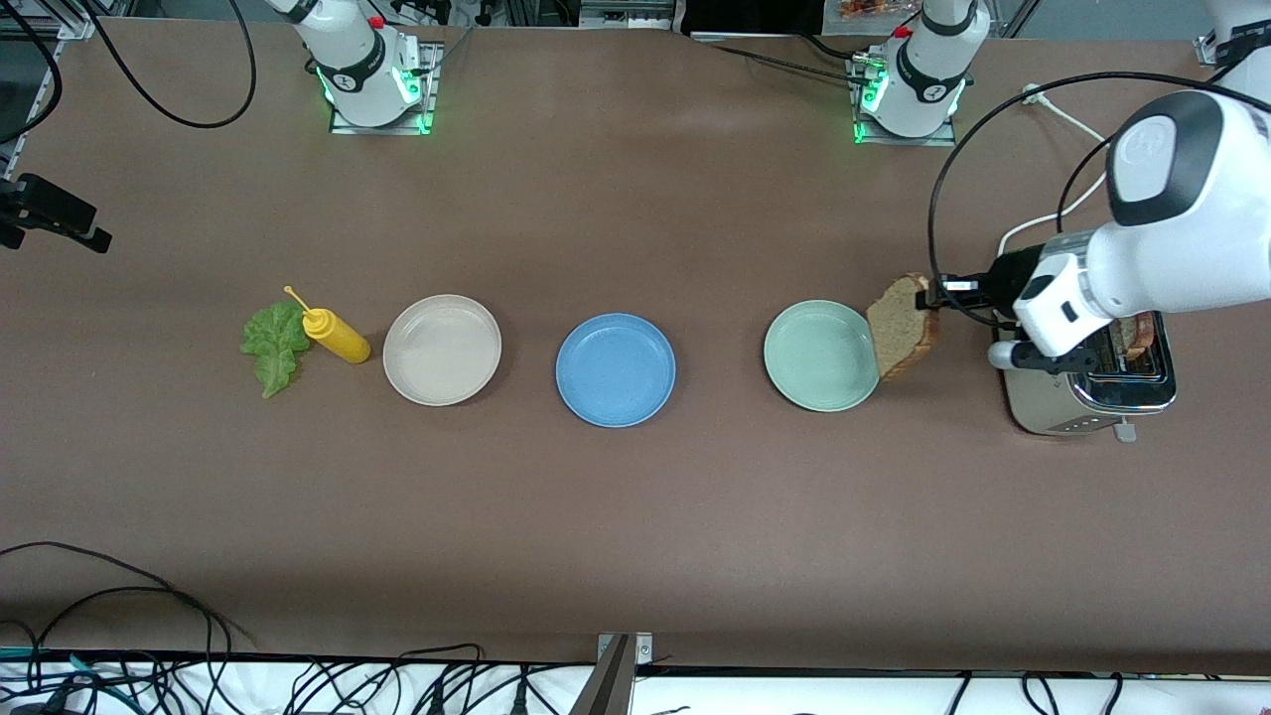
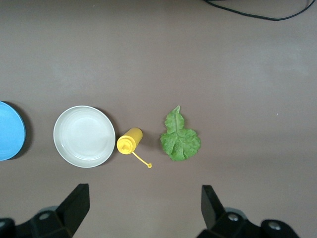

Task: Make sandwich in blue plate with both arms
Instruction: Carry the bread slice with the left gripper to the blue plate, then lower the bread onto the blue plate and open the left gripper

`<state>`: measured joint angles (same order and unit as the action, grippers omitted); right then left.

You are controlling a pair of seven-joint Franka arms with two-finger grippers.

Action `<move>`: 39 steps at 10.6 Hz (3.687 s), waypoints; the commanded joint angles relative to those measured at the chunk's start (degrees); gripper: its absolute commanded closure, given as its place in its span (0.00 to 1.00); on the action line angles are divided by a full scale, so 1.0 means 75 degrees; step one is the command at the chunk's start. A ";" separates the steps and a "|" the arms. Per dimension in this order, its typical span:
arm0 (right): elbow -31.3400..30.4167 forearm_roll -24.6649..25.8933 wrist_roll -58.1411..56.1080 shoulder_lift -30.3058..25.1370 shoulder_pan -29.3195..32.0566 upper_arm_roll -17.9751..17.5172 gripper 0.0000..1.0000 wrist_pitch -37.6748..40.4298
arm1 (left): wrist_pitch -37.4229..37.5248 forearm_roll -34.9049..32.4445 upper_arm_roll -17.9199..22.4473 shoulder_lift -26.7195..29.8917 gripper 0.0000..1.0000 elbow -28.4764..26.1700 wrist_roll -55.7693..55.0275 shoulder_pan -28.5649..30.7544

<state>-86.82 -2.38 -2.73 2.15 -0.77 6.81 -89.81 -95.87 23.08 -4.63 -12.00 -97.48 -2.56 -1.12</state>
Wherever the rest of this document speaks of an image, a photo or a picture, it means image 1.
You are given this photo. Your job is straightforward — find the white toaster power cable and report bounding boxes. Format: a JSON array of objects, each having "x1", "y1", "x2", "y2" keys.
[{"x1": 996, "y1": 83, "x2": 1116, "y2": 261}]

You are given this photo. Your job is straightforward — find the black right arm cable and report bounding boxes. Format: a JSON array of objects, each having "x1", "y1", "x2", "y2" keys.
[{"x1": 84, "y1": 0, "x2": 259, "y2": 131}]

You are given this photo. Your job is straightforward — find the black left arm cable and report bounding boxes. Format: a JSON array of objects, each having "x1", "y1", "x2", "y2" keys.
[{"x1": 927, "y1": 71, "x2": 1271, "y2": 332}]

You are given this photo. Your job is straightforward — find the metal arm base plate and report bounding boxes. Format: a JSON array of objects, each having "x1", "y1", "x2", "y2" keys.
[
  {"x1": 329, "y1": 40, "x2": 439, "y2": 136},
  {"x1": 849, "y1": 55, "x2": 960, "y2": 148}
]

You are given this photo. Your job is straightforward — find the silver two-slot toaster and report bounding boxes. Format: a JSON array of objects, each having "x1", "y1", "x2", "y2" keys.
[{"x1": 996, "y1": 253, "x2": 1179, "y2": 444}]

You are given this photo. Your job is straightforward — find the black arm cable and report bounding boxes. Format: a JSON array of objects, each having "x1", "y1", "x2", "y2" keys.
[
  {"x1": 927, "y1": 71, "x2": 1271, "y2": 332},
  {"x1": 84, "y1": 0, "x2": 259, "y2": 131}
]

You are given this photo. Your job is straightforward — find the long black table cable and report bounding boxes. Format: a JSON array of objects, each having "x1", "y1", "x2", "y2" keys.
[{"x1": 0, "y1": 541, "x2": 251, "y2": 652}]

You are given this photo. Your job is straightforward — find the pale green round plate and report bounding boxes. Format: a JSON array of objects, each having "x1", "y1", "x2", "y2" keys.
[{"x1": 763, "y1": 300, "x2": 884, "y2": 413}]

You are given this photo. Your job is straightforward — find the black looped cable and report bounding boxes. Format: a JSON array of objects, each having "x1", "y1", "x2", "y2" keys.
[{"x1": 30, "y1": 586, "x2": 217, "y2": 696}]

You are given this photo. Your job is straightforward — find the yellow mustard squeeze bottle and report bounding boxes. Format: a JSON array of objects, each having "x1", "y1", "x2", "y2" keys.
[{"x1": 284, "y1": 286, "x2": 372, "y2": 365}]

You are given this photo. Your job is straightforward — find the beige round plate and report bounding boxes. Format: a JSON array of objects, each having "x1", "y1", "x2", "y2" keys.
[{"x1": 382, "y1": 294, "x2": 502, "y2": 407}]

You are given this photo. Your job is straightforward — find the black base supply cable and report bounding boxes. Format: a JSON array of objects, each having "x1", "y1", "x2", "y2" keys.
[{"x1": 693, "y1": 30, "x2": 877, "y2": 88}]

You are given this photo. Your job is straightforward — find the black hanging cable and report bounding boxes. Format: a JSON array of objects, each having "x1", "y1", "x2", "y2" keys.
[{"x1": 0, "y1": 0, "x2": 67, "y2": 150}]

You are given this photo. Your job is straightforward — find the green lettuce leaf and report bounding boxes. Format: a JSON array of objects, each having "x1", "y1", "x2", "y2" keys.
[{"x1": 239, "y1": 301, "x2": 313, "y2": 400}]

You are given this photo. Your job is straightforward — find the blue round plate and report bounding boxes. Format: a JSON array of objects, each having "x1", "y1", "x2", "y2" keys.
[{"x1": 555, "y1": 313, "x2": 677, "y2": 429}]

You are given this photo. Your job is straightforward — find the brown bread slice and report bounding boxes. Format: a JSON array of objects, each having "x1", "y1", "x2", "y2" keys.
[
  {"x1": 1110, "y1": 312, "x2": 1159, "y2": 360},
  {"x1": 866, "y1": 273, "x2": 940, "y2": 382}
]

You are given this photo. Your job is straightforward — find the aluminium profile bracket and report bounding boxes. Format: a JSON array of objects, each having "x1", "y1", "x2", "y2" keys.
[{"x1": 571, "y1": 632, "x2": 653, "y2": 715}]

